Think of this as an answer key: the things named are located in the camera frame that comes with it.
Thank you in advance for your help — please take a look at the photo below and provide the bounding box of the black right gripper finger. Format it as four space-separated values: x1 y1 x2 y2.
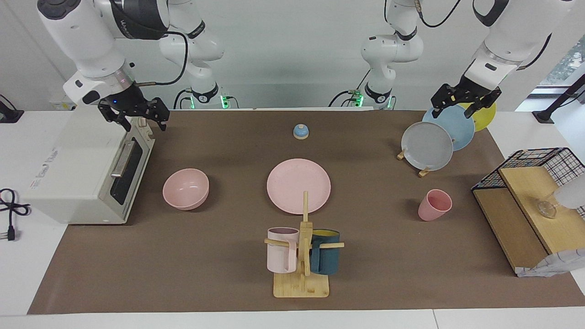
149 97 170 132
100 110 132 132

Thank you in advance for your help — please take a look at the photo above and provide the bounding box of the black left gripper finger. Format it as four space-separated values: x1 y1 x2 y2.
465 90 502 119
431 84 457 118

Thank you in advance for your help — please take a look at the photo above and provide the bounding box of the pink bowl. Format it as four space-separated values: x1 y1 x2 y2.
163 168 210 211

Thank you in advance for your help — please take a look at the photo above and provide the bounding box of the pink handleless cup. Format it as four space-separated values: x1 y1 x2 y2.
418 189 452 222

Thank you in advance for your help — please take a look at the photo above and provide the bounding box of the yellow plate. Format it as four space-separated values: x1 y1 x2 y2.
457 101 496 132

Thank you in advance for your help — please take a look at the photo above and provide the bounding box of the light blue plate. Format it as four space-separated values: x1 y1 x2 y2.
422 104 475 151

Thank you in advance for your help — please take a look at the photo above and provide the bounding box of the gray plate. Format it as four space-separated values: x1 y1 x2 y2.
401 122 454 171

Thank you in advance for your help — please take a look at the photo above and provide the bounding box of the white toaster oven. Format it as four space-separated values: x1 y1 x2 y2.
22 109 156 225

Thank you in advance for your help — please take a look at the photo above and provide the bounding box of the wooden plate rack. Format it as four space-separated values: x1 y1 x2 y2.
397 149 431 178

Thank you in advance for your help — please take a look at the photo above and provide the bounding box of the light wooden board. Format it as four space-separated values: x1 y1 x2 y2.
498 166 585 255

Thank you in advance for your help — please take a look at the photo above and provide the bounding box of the black desk clamp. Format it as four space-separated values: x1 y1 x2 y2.
0 95 24 124

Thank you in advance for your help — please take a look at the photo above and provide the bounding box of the dark wooden board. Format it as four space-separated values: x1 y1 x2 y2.
473 187 549 275

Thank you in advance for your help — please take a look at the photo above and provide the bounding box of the clear glass cup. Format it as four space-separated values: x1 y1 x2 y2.
538 194 559 219

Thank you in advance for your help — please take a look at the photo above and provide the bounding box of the translucent white object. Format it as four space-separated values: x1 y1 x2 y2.
554 176 585 210

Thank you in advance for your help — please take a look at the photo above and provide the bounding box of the pink plate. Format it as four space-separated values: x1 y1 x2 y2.
267 159 331 214

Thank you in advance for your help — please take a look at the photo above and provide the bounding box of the brown table mat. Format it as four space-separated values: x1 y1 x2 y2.
27 110 585 315

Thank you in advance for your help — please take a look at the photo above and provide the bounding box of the checkered white cloth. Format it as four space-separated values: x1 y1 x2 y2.
516 248 585 278

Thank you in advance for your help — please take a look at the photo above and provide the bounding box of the pale pink mug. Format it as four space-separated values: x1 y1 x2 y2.
267 227 300 274

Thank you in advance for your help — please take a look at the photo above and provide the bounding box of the dark teal mug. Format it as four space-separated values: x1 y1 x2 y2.
310 229 341 275

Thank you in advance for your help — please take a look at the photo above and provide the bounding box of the wooden mug tree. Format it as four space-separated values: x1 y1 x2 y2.
264 191 345 298

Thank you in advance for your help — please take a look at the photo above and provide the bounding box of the black base cable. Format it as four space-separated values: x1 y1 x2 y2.
174 88 195 110
329 69 372 108

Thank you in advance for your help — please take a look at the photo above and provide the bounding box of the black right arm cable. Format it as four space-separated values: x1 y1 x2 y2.
136 28 189 87

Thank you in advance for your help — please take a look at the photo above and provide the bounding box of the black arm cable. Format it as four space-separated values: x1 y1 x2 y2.
414 0 553 70
136 28 189 87

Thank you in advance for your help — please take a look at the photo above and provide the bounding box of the black camera stand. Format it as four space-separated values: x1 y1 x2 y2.
532 73 585 124

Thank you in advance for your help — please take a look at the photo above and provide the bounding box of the black wire basket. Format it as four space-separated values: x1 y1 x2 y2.
472 147 585 220

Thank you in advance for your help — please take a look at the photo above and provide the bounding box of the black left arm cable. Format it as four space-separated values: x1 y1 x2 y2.
414 0 553 70

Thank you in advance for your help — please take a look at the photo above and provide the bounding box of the black power cord with plug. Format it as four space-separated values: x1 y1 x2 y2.
0 188 32 242

